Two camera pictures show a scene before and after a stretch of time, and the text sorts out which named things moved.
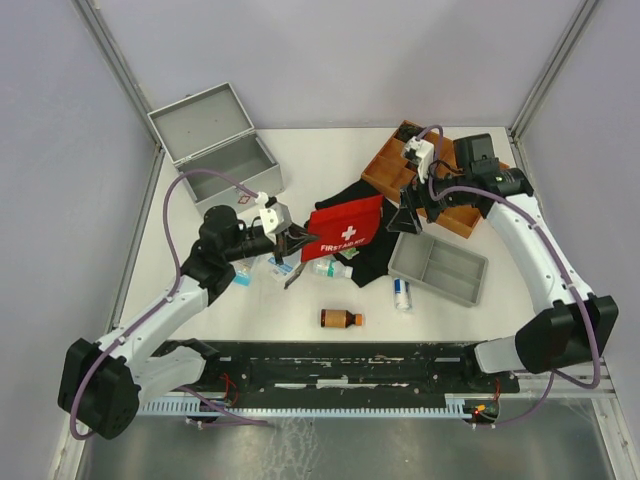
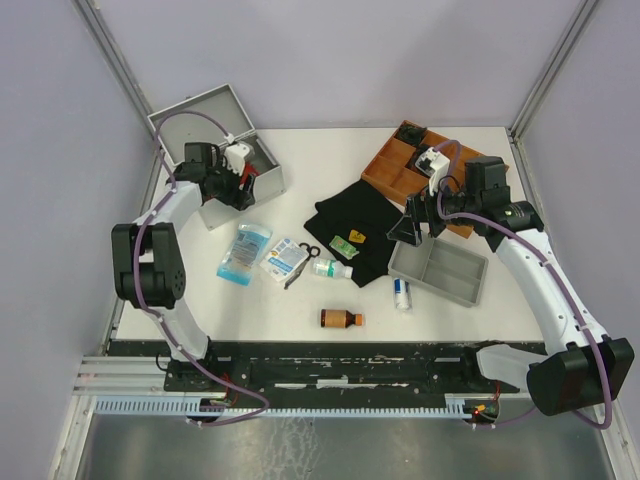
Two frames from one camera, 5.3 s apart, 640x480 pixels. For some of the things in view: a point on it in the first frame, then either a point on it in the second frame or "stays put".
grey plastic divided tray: [451, 271] stays put
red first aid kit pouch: [342, 226] → [248, 170]
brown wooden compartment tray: [391, 174] stays put
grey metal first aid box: [212, 130] stays put
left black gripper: [289, 241] → [239, 199]
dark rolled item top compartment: [408, 129] stays put
